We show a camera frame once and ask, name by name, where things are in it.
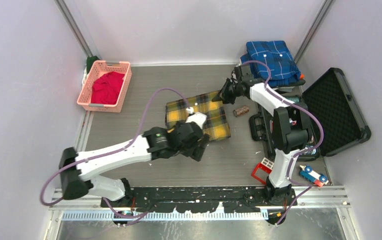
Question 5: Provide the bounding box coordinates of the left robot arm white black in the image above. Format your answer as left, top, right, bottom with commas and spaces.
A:
59, 122, 210, 207

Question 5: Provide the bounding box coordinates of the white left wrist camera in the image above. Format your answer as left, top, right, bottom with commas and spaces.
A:
185, 107, 207, 129

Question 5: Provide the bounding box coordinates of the red plastic frame block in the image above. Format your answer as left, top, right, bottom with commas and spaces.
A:
250, 157, 274, 186

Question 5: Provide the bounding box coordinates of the blue plaid folded shirt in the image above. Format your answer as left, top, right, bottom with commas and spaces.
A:
240, 40, 304, 88

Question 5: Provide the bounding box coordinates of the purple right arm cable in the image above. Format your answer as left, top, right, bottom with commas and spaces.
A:
240, 60, 325, 227

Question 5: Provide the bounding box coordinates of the yellow plaid flannel shirt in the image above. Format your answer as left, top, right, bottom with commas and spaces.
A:
165, 90, 231, 141

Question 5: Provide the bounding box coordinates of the pink plastic laundry basket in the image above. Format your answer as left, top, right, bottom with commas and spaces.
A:
77, 60, 132, 113

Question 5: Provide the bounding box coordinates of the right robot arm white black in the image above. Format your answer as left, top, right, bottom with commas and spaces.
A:
212, 64, 312, 205

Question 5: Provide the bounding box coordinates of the brown poker chip roll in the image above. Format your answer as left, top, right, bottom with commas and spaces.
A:
233, 105, 250, 117

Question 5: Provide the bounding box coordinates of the green and white cloth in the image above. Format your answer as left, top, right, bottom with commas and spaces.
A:
83, 55, 100, 80

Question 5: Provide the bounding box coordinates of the red garment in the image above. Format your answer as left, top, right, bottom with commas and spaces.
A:
90, 71, 125, 105

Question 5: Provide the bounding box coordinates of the blue toy figure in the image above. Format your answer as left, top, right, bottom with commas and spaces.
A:
299, 165, 329, 187

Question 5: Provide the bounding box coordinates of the black foam-lined carrying case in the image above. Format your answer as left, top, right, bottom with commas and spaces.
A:
249, 67, 372, 162

